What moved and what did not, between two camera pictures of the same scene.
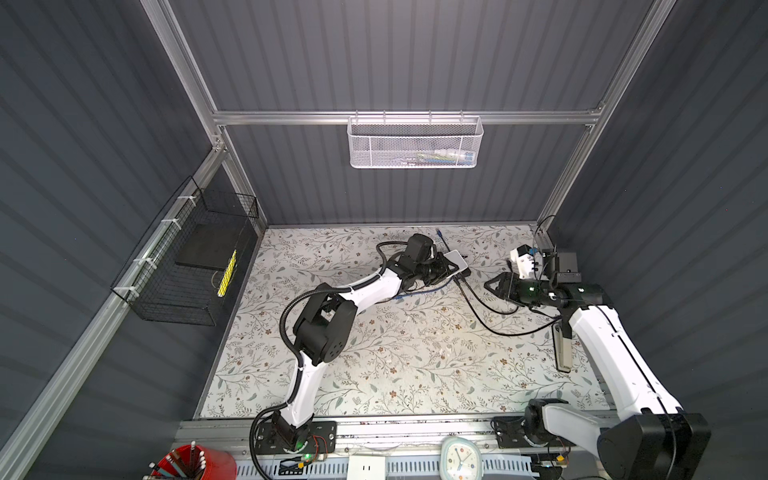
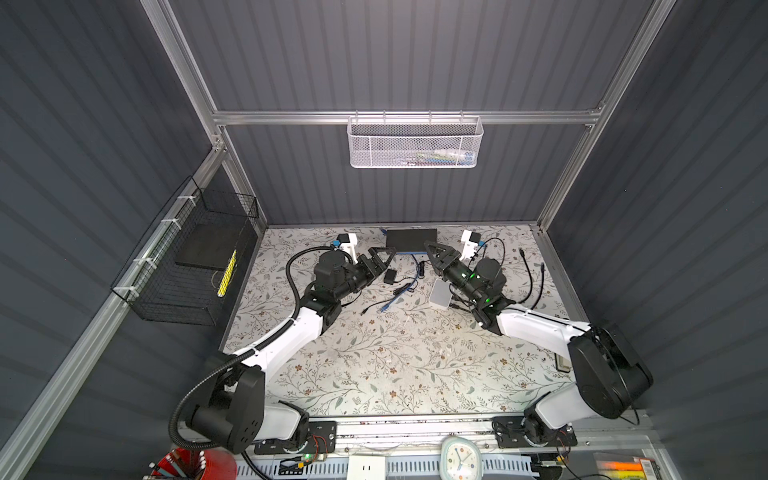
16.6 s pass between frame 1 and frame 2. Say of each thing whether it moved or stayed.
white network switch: moved
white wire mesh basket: stayed
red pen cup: stayed
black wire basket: stayed
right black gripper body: moved
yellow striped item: stayed
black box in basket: stayed
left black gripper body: moved
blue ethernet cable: moved
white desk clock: stayed
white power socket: stayed
